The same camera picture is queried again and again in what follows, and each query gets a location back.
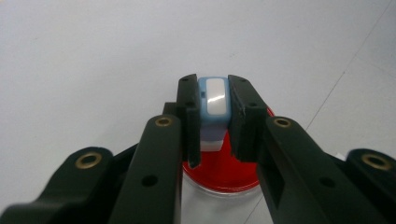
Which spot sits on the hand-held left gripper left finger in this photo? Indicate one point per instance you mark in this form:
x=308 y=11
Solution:
x=155 y=174

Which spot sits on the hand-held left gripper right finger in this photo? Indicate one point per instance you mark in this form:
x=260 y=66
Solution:
x=299 y=174

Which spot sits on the large white table mat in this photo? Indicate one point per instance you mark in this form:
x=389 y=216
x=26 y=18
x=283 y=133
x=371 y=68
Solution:
x=93 y=62

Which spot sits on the round red ink pad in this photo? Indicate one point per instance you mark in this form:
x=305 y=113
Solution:
x=221 y=172

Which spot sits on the small blue stamp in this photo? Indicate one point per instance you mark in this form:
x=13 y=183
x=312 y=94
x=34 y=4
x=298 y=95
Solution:
x=214 y=102

